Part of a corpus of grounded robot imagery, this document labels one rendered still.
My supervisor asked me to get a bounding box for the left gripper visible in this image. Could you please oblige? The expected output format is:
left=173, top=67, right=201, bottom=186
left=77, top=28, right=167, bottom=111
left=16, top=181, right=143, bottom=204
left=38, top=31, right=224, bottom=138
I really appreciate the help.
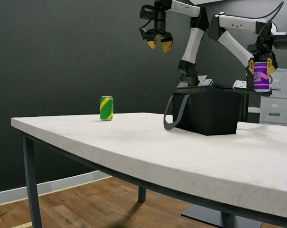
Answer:
left=249, top=44, right=278, bottom=75

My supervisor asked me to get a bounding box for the black tote bag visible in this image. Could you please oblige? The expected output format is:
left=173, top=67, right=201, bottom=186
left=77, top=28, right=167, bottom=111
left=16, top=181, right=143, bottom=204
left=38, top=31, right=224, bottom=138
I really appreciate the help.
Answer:
left=163, top=91, right=242, bottom=135

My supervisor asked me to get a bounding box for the green and yellow soda can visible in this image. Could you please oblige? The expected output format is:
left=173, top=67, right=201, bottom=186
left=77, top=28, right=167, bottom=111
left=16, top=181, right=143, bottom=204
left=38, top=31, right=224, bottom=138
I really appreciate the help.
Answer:
left=100, top=96, right=113, bottom=121

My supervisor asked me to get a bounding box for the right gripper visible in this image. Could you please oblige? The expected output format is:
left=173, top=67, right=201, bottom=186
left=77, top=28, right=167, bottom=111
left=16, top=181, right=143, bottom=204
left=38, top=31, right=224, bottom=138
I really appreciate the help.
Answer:
left=145, top=21, right=173, bottom=53

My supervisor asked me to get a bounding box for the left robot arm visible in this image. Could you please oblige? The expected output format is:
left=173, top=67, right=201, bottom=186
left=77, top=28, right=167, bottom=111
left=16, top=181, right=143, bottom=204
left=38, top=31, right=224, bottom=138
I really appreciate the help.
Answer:
left=207, top=15, right=287, bottom=91

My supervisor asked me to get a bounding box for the purple drink can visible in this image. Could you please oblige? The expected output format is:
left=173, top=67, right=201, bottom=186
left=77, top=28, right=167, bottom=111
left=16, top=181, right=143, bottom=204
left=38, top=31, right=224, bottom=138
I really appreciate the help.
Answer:
left=254, top=62, right=270, bottom=92

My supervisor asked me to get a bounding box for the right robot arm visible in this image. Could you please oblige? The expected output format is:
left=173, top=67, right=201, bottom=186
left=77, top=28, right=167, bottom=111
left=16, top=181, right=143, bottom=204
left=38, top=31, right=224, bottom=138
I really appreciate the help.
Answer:
left=139, top=0, right=212, bottom=89

